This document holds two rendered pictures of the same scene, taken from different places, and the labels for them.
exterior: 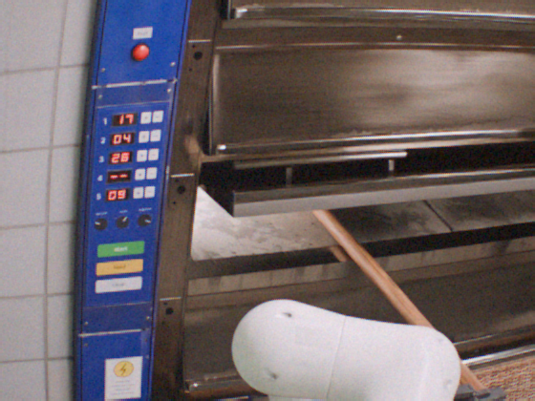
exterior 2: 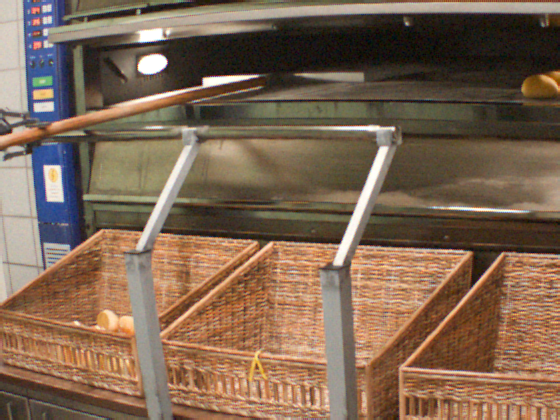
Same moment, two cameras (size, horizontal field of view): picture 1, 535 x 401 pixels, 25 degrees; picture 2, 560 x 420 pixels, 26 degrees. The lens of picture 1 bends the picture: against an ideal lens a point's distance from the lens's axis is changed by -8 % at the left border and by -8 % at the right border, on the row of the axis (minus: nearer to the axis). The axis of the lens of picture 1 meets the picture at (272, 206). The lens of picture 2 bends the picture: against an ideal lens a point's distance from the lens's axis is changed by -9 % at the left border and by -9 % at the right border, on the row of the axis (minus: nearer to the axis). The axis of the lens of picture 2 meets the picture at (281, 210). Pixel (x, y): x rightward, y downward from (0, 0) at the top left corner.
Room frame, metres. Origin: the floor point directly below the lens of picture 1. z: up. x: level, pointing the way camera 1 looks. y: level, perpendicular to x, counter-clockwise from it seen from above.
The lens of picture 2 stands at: (0.91, -3.16, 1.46)
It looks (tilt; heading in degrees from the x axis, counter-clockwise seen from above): 10 degrees down; 63
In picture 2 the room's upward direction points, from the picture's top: 5 degrees counter-clockwise
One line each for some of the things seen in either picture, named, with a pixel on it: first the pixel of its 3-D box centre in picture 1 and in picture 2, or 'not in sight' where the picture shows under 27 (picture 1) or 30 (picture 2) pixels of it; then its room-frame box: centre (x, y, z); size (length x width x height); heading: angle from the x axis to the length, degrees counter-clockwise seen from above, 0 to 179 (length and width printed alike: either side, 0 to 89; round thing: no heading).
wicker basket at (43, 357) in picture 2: not in sight; (120, 306); (1.89, -0.27, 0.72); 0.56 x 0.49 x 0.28; 115
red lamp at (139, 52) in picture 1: (141, 45); not in sight; (1.88, 0.25, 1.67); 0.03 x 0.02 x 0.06; 117
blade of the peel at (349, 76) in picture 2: not in sight; (314, 72); (2.71, 0.13, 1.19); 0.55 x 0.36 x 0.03; 118
